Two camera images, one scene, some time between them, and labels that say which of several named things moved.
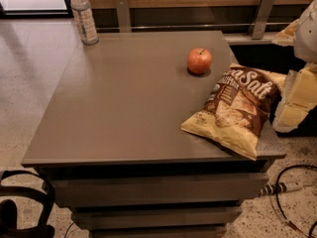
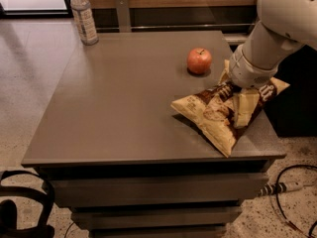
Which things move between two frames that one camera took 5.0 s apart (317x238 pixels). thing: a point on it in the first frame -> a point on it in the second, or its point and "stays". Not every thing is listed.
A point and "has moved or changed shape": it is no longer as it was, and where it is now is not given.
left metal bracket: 123,11 stays
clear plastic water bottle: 81,8 stays
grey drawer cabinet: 111,141 stays
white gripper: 307,34 -> 248,71
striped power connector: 269,188 stays
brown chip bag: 238,108 has moved or changed shape
